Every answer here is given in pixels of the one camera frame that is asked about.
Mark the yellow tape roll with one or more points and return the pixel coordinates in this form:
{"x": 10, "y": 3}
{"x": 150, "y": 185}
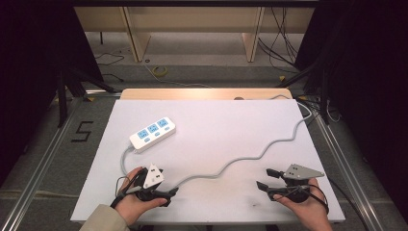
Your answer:
{"x": 154, "y": 71}

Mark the black metal stand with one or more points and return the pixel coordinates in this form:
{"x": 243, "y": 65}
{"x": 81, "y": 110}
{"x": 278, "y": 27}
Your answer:
{"x": 324, "y": 102}
{"x": 61, "y": 102}

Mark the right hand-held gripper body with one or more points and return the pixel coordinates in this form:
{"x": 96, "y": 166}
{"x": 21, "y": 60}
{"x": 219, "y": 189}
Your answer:
{"x": 300, "y": 173}

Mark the dark curtain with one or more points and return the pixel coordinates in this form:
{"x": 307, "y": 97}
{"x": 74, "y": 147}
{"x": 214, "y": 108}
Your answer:
{"x": 32, "y": 64}
{"x": 369, "y": 80}

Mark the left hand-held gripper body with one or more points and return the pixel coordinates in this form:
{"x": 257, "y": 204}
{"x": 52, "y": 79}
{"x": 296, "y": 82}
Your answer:
{"x": 153, "y": 176}

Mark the person's left hand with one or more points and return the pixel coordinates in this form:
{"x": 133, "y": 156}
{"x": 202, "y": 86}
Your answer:
{"x": 128, "y": 205}

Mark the white table board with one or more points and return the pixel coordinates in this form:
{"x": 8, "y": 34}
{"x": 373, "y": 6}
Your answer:
{"x": 208, "y": 128}

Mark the white power strip blue sockets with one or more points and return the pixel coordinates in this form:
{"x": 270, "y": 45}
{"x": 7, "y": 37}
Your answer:
{"x": 153, "y": 138}

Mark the aluminium floor rail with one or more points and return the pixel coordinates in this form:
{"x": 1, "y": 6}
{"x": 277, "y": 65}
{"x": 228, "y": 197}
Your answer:
{"x": 349, "y": 179}
{"x": 38, "y": 170}

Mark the light wooden desk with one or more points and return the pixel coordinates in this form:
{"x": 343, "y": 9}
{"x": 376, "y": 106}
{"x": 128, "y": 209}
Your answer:
{"x": 192, "y": 19}

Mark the person's right hand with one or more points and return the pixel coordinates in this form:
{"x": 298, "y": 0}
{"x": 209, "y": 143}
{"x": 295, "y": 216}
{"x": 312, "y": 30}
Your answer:
{"x": 311, "y": 210}

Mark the wooden table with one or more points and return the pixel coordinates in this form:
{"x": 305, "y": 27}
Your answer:
{"x": 192, "y": 94}

